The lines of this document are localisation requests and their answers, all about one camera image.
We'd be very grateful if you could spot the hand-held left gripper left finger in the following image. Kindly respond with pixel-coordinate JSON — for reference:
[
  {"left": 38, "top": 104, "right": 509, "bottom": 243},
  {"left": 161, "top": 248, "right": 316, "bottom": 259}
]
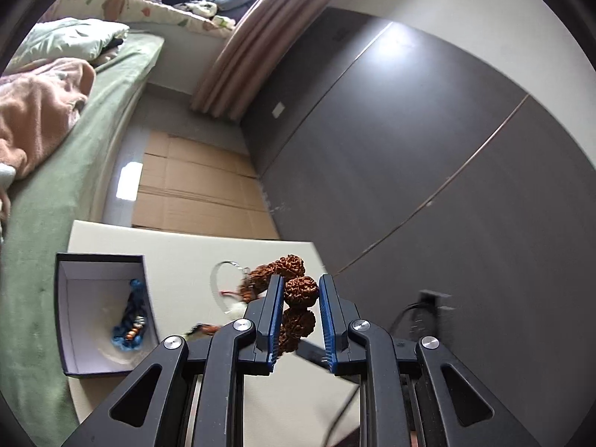
[{"left": 62, "top": 275, "right": 285, "bottom": 447}]

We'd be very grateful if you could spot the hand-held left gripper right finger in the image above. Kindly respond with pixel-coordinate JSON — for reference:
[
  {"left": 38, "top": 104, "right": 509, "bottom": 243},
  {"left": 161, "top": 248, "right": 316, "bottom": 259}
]
[{"left": 318, "top": 274, "right": 541, "bottom": 447}]

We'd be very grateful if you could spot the brown rudraksha bead bracelet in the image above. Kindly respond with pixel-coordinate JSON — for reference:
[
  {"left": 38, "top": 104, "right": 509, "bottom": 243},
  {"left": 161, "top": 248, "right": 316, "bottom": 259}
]
[{"left": 185, "top": 254, "right": 321, "bottom": 354}]

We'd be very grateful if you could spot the dark blue jewelry box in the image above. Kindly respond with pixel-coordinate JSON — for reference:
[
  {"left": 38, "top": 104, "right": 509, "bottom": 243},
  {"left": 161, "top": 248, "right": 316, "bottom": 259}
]
[{"left": 54, "top": 252, "right": 162, "bottom": 378}]

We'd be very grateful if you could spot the flattened cardboard sheet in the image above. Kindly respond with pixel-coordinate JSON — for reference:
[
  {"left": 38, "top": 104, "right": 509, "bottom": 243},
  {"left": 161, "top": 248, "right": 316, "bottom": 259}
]
[{"left": 131, "top": 131, "right": 281, "bottom": 239}]

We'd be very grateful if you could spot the dark grey wardrobe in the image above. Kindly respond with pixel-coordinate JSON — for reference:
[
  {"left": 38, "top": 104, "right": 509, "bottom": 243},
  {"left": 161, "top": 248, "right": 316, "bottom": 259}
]
[{"left": 240, "top": 7, "right": 596, "bottom": 447}]

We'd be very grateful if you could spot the green bed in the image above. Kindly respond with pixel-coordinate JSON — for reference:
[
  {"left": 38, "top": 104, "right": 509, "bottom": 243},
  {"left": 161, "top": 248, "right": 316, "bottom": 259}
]
[{"left": 0, "top": 32, "right": 166, "bottom": 447}]

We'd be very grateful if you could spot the pink curtain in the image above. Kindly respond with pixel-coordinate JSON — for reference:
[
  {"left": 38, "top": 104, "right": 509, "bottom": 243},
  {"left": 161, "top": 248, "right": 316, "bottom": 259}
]
[{"left": 190, "top": 0, "right": 357, "bottom": 124}]

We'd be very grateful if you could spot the pink blanket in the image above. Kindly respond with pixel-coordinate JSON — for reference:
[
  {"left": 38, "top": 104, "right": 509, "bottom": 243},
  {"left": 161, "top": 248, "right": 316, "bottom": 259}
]
[{"left": 0, "top": 57, "right": 96, "bottom": 182}]

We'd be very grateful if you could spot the floral quilt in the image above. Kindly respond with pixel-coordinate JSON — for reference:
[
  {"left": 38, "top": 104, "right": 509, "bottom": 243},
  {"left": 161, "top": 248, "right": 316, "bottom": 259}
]
[{"left": 47, "top": 0, "right": 237, "bottom": 38}]

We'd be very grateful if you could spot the light green pillow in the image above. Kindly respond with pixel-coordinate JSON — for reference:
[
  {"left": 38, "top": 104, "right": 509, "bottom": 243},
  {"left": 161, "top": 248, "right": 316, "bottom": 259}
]
[{"left": 4, "top": 17, "right": 130, "bottom": 75}]

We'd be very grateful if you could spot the black cable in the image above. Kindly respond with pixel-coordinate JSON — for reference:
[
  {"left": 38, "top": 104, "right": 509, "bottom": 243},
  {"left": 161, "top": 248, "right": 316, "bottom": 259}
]
[{"left": 389, "top": 302, "right": 436, "bottom": 340}]

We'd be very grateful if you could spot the wall power socket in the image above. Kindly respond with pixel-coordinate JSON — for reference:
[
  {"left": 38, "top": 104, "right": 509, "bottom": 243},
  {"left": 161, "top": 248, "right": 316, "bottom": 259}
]
[{"left": 418, "top": 289, "right": 452, "bottom": 317}]

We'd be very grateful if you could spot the blue braided bracelet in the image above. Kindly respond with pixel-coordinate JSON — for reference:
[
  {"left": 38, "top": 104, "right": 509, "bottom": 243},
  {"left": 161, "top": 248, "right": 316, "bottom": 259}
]
[{"left": 110, "top": 278, "right": 150, "bottom": 351}]

